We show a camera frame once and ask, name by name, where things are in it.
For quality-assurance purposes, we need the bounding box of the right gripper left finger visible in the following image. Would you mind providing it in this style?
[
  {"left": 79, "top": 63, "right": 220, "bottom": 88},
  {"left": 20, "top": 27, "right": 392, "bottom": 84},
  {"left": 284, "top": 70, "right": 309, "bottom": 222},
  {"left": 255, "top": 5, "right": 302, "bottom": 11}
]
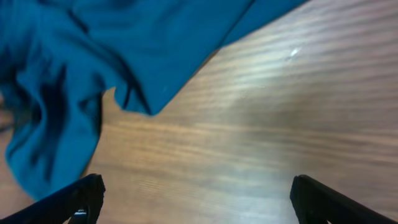
[{"left": 1, "top": 174, "right": 106, "bottom": 224}]

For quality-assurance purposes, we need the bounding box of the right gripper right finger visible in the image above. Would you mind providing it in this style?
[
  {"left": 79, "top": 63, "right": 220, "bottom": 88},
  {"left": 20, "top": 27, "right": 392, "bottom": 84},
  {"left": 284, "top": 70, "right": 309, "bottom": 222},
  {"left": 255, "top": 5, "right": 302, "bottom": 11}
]
[{"left": 290, "top": 175, "right": 397, "bottom": 224}]

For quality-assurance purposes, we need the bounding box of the dark blue t-shirt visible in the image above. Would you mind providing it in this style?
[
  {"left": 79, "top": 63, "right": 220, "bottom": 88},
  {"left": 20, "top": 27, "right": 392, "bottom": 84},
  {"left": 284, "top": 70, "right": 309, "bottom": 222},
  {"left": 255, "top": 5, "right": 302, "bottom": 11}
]
[{"left": 1, "top": 0, "right": 301, "bottom": 200}]

